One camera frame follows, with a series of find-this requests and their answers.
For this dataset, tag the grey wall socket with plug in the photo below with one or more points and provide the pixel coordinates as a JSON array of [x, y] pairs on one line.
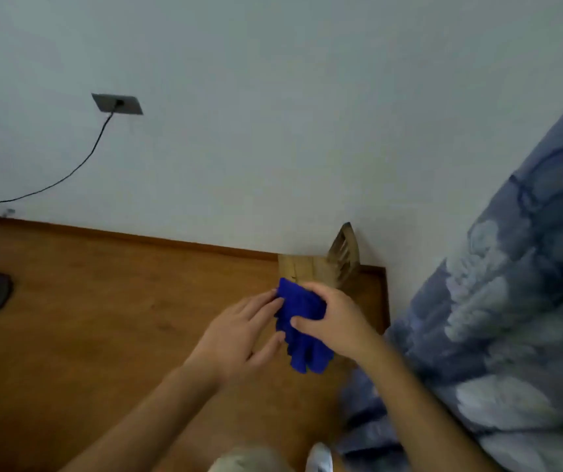
[[131, 105]]

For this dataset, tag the person's right hand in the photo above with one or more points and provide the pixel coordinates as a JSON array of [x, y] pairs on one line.
[[340, 319]]

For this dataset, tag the blue grey curtain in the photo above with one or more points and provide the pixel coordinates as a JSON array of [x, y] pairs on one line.
[[507, 314]]

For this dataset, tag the small light wooden stool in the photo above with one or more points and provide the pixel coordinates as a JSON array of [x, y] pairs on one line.
[[340, 262]]

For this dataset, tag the white right shoe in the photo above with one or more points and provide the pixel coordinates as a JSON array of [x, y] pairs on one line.
[[319, 458]]

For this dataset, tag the person's left forearm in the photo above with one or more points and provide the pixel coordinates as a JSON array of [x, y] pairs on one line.
[[148, 422]]

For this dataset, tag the person's left hand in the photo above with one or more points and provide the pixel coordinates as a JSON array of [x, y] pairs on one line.
[[234, 339]]

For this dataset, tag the blue cleaning cloth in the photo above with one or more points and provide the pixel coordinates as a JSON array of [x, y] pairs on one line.
[[301, 309]]

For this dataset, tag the white trousers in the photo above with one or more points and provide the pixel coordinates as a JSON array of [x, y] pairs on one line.
[[247, 459]]

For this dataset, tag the person's right forearm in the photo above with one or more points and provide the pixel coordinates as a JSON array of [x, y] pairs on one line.
[[419, 412]]

